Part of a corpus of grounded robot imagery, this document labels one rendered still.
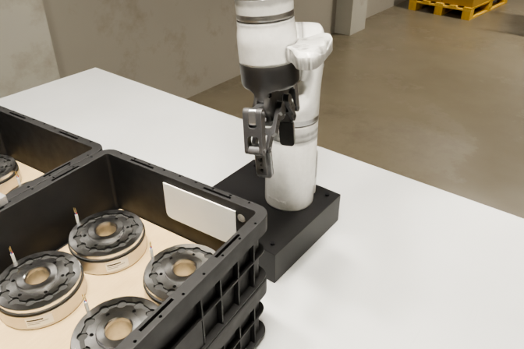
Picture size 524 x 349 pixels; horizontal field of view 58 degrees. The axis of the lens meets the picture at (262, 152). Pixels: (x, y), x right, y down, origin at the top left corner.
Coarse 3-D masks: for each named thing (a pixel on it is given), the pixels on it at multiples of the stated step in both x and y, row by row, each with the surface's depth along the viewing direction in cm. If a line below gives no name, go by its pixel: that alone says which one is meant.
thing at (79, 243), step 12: (96, 216) 69; (108, 216) 69; (120, 216) 69; (132, 216) 69; (84, 228) 67; (132, 228) 66; (72, 240) 64; (84, 240) 64; (120, 240) 64; (132, 240) 64; (84, 252) 62; (96, 252) 62; (108, 252) 62; (120, 252) 63
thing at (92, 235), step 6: (96, 222) 67; (102, 222) 67; (108, 222) 67; (114, 222) 67; (120, 222) 67; (90, 228) 66; (96, 228) 66; (120, 228) 66; (90, 234) 65; (96, 234) 65; (114, 234) 65; (120, 234) 65; (96, 240) 64; (102, 240) 64; (108, 240) 64; (114, 240) 64
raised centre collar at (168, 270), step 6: (174, 258) 61; (180, 258) 61; (186, 258) 61; (192, 258) 61; (198, 258) 61; (168, 264) 60; (174, 264) 60; (198, 264) 60; (168, 270) 59; (168, 276) 58; (174, 276) 58; (180, 276) 58; (186, 276) 58; (174, 282) 58; (180, 282) 57
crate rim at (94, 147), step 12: (0, 108) 85; (24, 120) 81; (36, 120) 81; (48, 132) 78; (60, 132) 77; (84, 144) 74; (96, 144) 74; (84, 156) 70; (60, 168) 67; (36, 180) 65; (12, 192) 62
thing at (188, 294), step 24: (72, 168) 67; (144, 168) 68; (24, 192) 62; (216, 192) 63; (0, 216) 59; (264, 216) 58; (240, 240) 54; (216, 264) 51; (192, 288) 48; (168, 312) 45; (144, 336) 43
